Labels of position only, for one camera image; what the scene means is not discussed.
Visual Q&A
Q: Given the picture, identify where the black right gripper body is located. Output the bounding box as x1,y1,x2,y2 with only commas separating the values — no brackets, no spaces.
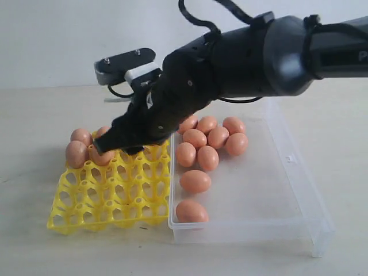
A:
112,75,216,148

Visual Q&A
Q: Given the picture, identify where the brown egg placed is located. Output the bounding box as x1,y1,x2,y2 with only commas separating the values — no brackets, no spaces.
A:
95,126,110,139
70,128,93,147

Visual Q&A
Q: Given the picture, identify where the brown egg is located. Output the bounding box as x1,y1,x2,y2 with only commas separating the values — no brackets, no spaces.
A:
177,115,198,135
197,145,219,171
196,116,217,135
88,144,115,166
225,133,248,156
223,117,246,135
66,140,89,168
179,170,212,194
175,200,209,223

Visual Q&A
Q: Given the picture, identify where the yellow plastic egg tray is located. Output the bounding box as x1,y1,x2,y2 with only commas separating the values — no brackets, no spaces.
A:
47,138,174,235

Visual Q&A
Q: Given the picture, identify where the clear plastic container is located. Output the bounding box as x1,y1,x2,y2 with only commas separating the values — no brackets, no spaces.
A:
168,98,334,257

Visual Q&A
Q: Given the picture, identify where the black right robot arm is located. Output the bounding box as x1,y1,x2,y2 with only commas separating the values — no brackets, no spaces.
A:
94,13,367,155

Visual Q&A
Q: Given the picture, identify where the brown egg second row left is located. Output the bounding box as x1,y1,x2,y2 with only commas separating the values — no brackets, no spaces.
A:
183,129,207,149

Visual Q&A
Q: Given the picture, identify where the brown egg second row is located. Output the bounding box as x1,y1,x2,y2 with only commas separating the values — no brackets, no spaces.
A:
183,129,207,149
207,126,229,150

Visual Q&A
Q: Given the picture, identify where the brown egg left column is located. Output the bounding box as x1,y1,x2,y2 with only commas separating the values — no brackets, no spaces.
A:
175,142,197,167

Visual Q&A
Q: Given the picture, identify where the brown egg second row middle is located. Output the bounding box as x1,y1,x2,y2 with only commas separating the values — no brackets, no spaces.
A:
207,126,229,150

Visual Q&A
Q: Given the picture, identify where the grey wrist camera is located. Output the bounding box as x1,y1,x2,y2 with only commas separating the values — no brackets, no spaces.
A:
94,48,156,86

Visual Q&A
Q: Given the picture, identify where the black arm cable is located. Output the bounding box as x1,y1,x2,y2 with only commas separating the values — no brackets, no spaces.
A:
103,0,368,106

